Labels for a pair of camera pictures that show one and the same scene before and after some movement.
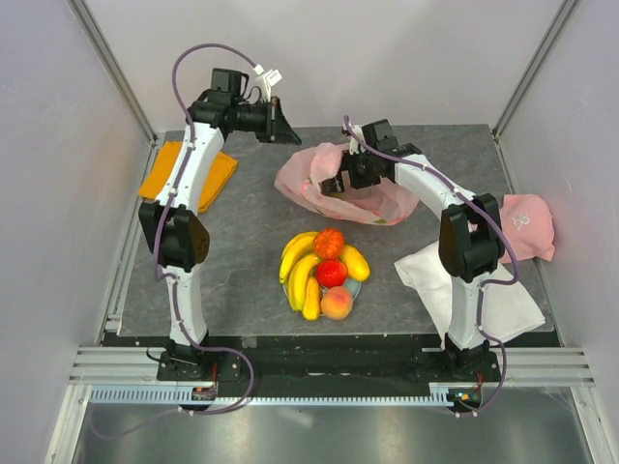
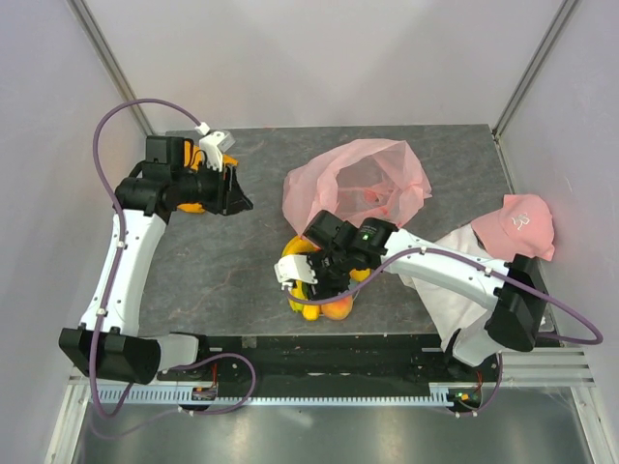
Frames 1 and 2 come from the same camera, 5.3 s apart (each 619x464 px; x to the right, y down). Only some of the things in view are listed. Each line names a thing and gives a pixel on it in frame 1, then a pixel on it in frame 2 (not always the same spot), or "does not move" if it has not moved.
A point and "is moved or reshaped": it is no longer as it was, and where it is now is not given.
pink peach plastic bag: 301,176 is moved or reshaped
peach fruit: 337,303 does not move
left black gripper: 278,130 → 229,198
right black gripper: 347,164 → 326,289
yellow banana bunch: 298,246 does not move
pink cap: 528,222 does not move
